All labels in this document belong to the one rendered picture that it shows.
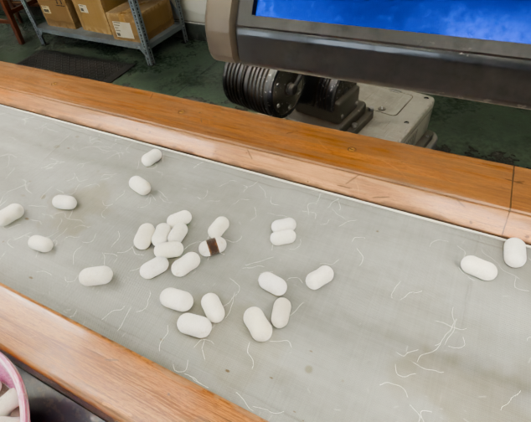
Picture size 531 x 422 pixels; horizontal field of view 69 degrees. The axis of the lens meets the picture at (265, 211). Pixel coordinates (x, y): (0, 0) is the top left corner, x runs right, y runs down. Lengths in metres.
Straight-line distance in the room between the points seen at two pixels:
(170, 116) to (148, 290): 0.33
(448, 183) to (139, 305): 0.41
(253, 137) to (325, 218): 0.18
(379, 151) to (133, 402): 0.43
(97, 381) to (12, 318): 0.13
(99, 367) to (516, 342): 0.40
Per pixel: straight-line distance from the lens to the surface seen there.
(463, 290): 0.47
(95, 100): 0.81
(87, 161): 0.70
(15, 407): 0.48
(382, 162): 0.56
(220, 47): 0.17
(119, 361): 0.41
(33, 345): 0.46
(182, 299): 0.43
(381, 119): 1.19
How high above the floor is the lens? 1.11
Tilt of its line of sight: 46 degrees down
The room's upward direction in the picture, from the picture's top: 6 degrees counter-clockwise
